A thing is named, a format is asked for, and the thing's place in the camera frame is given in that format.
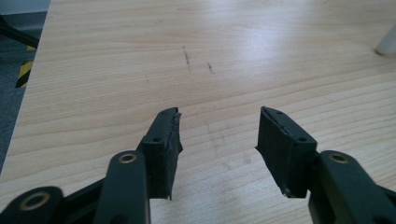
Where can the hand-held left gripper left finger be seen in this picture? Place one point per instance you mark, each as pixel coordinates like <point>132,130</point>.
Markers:
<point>160,155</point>

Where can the yellow black hazard tape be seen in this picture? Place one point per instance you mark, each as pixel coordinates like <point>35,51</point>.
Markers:
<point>24,73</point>

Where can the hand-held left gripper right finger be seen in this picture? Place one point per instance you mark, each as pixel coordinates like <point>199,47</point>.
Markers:
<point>285,155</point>

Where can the white cylindrical object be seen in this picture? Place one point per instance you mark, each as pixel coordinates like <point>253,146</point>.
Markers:
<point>387,43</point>

